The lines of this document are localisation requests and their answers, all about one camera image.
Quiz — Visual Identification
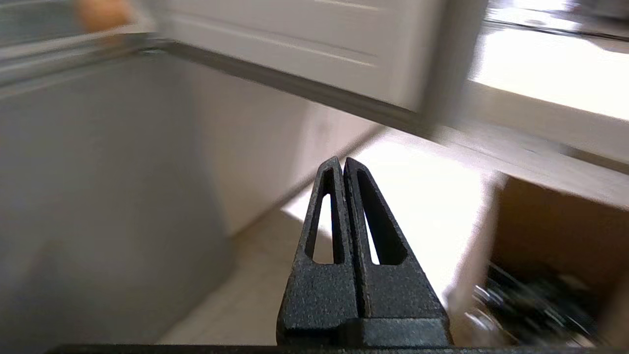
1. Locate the white fridge door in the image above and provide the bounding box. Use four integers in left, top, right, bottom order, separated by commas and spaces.
147, 0, 487, 139

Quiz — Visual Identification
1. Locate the orange food item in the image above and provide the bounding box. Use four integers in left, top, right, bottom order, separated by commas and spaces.
76, 0, 134, 31

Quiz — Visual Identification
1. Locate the brown cardboard box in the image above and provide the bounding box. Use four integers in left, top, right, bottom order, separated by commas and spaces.
445, 172, 629, 350

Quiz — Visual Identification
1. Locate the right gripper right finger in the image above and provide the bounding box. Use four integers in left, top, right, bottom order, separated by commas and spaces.
343, 157, 453, 347

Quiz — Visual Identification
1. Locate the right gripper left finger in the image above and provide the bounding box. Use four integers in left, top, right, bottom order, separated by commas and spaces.
276, 156, 359, 346

